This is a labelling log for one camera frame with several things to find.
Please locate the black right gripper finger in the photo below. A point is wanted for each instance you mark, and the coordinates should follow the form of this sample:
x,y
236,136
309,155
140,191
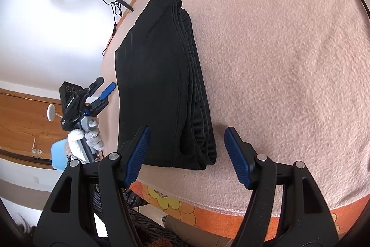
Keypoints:
x,y
89,91

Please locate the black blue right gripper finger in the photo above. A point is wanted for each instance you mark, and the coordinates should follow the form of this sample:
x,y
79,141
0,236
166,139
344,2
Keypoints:
x,y
68,219
286,207

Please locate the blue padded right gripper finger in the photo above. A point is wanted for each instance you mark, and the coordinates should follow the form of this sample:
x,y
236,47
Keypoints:
x,y
109,89

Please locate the black pants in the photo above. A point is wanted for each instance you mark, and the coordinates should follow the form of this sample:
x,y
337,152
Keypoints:
x,y
161,85

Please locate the white gloved left hand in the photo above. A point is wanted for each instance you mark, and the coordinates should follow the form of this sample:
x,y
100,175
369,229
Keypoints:
x,y
86,143

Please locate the orange floral bed sheet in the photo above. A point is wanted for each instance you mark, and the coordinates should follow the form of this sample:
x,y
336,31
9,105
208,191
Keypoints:
x,y
228,225

